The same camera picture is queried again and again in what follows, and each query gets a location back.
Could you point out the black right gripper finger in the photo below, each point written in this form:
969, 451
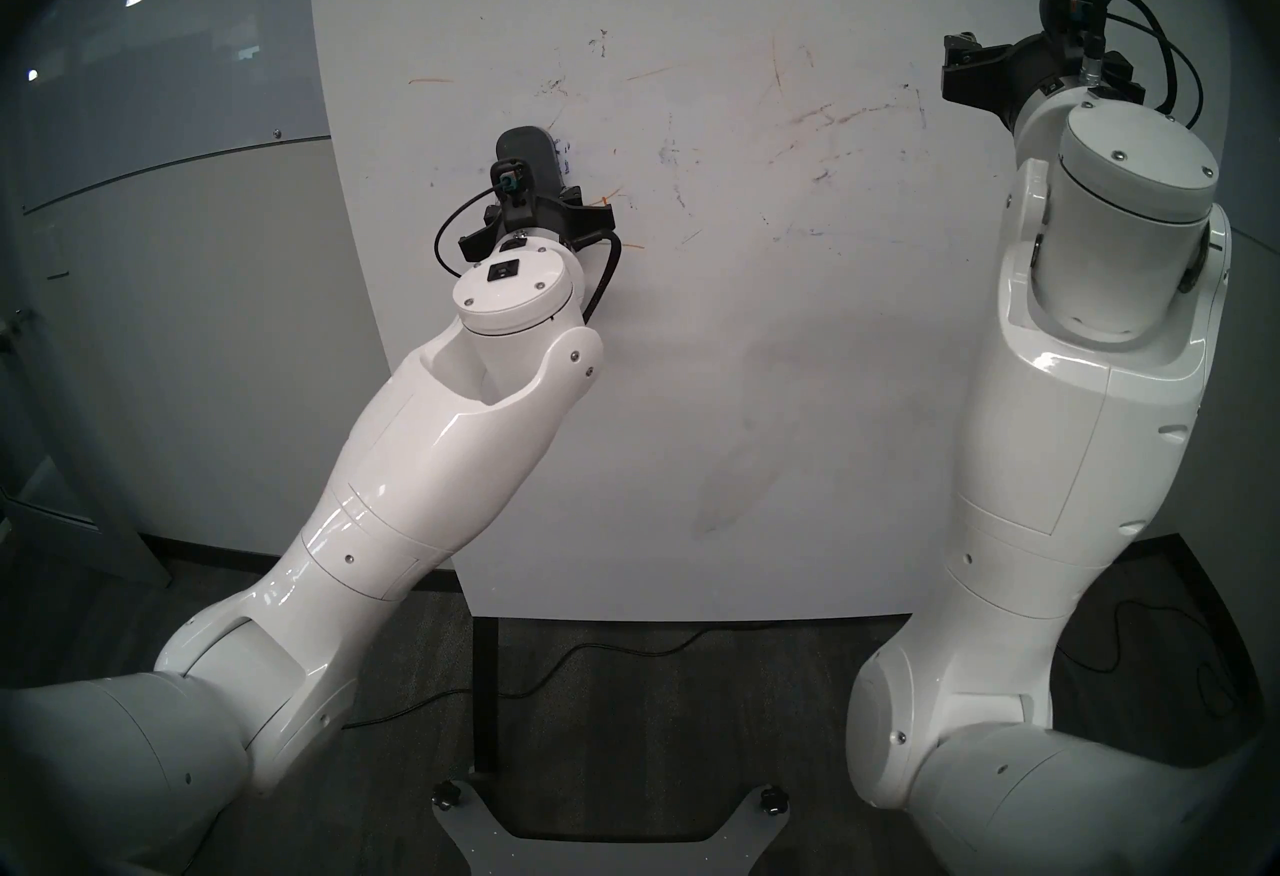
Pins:
1118, 76
972, 74

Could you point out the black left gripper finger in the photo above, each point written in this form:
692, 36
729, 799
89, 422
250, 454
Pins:
592, 219
478, 242

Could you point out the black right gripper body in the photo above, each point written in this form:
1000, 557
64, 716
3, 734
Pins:
1040, 64

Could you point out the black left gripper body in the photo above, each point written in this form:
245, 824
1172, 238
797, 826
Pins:
535, 214

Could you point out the dark grey whiteboard eraser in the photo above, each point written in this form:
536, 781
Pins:
535, 159

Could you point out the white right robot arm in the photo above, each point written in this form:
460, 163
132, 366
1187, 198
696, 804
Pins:
1060, 484

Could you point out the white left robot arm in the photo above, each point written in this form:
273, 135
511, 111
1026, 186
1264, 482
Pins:
400, 484

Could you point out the large white whiteboard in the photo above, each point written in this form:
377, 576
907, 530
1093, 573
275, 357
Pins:
800, 384

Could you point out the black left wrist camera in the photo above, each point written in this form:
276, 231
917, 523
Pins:
512, 184

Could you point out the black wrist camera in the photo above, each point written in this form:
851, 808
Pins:
1066, 9
512, 184

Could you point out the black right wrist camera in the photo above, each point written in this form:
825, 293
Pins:
1066, 9

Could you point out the glass wall board with writing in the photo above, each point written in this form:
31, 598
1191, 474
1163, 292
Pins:
170, 64

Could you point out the black whiteboard stand post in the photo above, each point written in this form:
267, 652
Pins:
487, 704

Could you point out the black base plate knob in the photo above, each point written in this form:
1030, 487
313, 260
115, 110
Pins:
770, 797
445, 794

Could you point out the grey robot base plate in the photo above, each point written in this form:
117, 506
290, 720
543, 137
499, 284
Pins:
610, 859

